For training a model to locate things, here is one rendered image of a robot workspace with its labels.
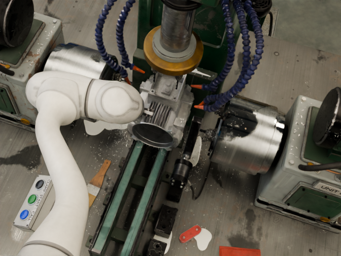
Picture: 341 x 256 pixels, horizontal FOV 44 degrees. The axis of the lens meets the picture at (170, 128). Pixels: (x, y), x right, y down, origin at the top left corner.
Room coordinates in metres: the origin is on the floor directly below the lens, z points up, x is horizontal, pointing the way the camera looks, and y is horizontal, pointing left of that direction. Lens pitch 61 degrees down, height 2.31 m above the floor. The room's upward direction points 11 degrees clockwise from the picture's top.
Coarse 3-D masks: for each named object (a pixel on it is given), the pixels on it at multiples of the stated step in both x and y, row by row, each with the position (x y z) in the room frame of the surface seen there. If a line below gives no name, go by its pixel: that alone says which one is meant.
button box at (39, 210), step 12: (36, 180) 0.43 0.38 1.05; (48, 180) 0.43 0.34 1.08; (36, 192) 0.39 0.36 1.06; (48, 192) 0.40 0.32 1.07; (24, 204) 0.35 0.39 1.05; (36, 204) 0.35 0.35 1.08; (48, 204) 0.37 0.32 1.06; (36, 216) 0.32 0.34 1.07; (24, 228) 0.28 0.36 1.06; (36, 228) 0.29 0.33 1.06
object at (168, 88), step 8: (168, 80) 0.86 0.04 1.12; (176, 80) 0.86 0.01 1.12; (184, 80) 0.85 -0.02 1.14; (152, 88) 0.81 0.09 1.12; (160, 88) 0.82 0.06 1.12; (168, 88) 0.81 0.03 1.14; (152, 96) 0.77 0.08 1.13; (160, 96) 0.77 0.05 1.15; (168, 96) 0.79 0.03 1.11; (176, 96) 0.80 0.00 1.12; (160, 104) 0.76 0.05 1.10; (168, 104) 0.76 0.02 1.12; (176, 104) 0.76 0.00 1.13
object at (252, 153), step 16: (240, 96) 0.84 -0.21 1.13; (224, 112) 0.76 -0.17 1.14; (240, 112) 0.75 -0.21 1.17; (256, 112) 0.76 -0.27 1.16; (272, 112) 0.78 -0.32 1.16; (224, 128) 0.69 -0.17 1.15; (240, 128) 0.70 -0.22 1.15; (256, 128) 0.71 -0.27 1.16; (272, 128) 0.72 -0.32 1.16; (224, 144) 0.65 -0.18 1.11; (240, 144) 0.66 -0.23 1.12; (256, 144) 0.66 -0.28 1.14; (272, 144) 0.67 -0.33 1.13; (224, 160) 0.63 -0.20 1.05; (240, 160) 0.63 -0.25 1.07; (256, 160) 0.63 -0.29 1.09; (272, 160) 0.64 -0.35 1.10
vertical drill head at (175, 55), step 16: (176, 16) 0.78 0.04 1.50; (192, 16) 0.80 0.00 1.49; (160, 32) 0.81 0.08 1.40; (176, 32) 0.78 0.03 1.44; (192, 32) 0.89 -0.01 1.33; (144, 48) 0.80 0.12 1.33; (160, 48) 0.79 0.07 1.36; (176, 48) 0.78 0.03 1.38; (192, 48) 0.81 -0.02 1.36; (160, 64) 0.75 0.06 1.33; (176, 64) 0.76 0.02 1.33; (192, 64) 0.77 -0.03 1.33
